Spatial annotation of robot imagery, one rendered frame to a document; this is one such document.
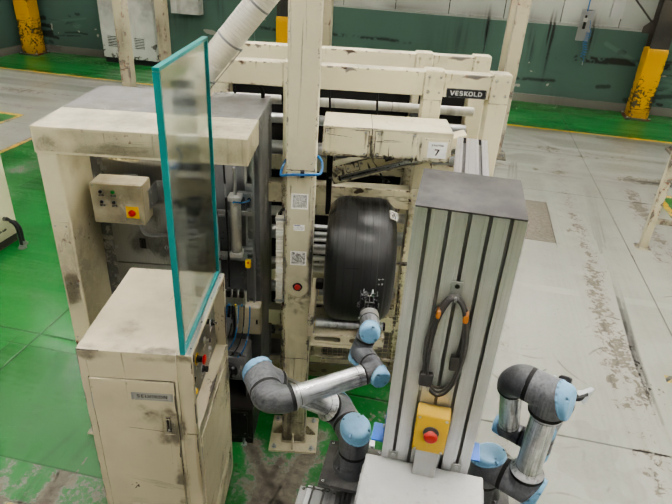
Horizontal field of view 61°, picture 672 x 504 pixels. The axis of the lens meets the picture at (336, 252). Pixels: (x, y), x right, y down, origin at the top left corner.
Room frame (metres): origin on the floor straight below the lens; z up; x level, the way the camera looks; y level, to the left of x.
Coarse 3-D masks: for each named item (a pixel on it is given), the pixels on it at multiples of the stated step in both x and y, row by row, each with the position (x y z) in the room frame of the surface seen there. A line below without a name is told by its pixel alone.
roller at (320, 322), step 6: (318, 318) 2.25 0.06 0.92; (324, 318) 2.26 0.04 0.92; (318, 324) 2.23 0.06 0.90; (324, 324) 2.23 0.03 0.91; (330, 324) 2.23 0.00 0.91; (336, 324) 2.23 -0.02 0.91; (342, 324) 2.23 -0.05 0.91; (348, 324) 2.23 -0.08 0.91; (354, 324) 2.23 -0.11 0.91; (384, 324) 2.24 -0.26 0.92; (384, 330) 2.23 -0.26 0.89
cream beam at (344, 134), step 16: (336, 112) 2.80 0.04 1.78; (336, 128) 2.57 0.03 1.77; (352, 128) 2.57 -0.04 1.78; (368, 128) 2.57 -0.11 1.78; (384, 128) 2.58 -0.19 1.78; (400, 128) 2.60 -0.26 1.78; (416, 128) 2.61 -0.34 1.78; (432, 128) 2.63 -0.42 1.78; (448, 128) 2.65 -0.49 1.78; (336, 144) 2.57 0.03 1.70; (352, 144) 2.57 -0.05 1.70; (368, 144) 2.56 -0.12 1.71; (384, 144) 2.56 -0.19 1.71; (400, 144) 2.56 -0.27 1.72; (416, 144) 2.56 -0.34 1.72; (448, 144) 2.56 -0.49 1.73; (416, 160) 2.57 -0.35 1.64; (432, 160) 2.57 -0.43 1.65; (448, 160) 2.57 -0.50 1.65
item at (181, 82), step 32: (160, 64) 1.54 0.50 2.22; (192, 64) 1.86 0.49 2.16; (160, 96) 1.50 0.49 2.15; (192, 96) 1.83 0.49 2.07; (160, 128) 1.50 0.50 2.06; (192, 128) 1.81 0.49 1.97; (192, 160) 1.78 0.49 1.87; (192, 192) 1.75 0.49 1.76; (192, 224) 1.73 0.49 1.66; (192, 256) 1.70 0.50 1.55; (192, 288) 1.67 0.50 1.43; (192, 320) 1.64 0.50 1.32
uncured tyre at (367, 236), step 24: (336, 216) 2.29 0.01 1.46; (360, 216) 2.28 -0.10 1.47; (384, 216) 2.29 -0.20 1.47; (336, 240) 2.18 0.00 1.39; (360, 240) 2.18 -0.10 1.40; (384, 240) 2.18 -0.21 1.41; (336, 264) 2.12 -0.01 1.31; (360, 264) 2.12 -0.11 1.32; (384, 264) 2.12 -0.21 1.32; (336, 288) 2.09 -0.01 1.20; (360, 288) 2.09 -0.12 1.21; (384, 288) 2.10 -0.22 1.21; (336, 312) 2.13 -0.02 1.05; (384, 312) 2.14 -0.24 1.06
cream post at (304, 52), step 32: (288, 0) 2.31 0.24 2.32; (320, 0) 2.31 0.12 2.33; (288, 32) 2.31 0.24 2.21; (320, 32) 2.31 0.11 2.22; (288, 64) 2.31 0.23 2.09; (320, 64) 2.37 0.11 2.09; (288, 96) 2.31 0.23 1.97; (288, 128) 2.31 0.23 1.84; (288, 160) 2.31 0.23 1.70; (288, 192) 2.31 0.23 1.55; (288, 224) 2.31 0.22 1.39; (288, 256) 2.31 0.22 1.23; (288, 288) 2.31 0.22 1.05; (288, 320) 2.31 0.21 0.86; (288, 352) 2.31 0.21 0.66; (288, 416) 2.31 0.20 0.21
